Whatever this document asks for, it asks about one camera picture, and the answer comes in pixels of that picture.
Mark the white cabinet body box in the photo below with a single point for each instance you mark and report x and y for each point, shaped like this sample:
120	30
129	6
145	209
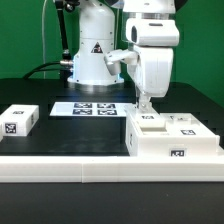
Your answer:
146	142

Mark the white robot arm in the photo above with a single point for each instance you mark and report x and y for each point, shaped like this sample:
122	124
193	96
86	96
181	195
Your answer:
103	29

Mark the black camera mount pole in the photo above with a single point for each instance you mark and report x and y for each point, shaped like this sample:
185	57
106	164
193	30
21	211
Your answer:
62	6

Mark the white cabinet top block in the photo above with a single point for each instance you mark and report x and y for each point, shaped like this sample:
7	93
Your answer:
18	119

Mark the white L-shaped fence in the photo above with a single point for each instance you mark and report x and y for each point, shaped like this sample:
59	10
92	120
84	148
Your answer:
108	169

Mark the white base tag plate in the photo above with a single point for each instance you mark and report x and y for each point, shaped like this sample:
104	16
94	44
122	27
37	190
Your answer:
89	109

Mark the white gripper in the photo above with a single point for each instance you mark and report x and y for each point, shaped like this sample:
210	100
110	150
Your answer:
153	41

